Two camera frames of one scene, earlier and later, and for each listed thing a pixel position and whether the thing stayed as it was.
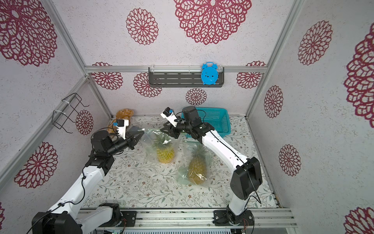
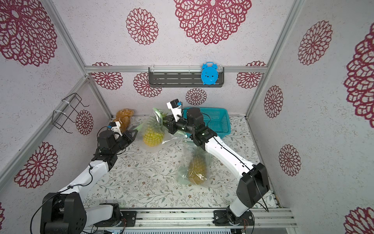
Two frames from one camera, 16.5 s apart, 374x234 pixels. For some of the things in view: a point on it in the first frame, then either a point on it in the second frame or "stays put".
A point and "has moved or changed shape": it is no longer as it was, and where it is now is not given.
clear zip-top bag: (195, 165) stays put
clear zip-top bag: (160, 146) has moved or changed shape
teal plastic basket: (218, 117) stays put
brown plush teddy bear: (123, 113) stays put
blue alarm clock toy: (209, 73) stays put
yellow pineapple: (165, 148) to (154, 133)
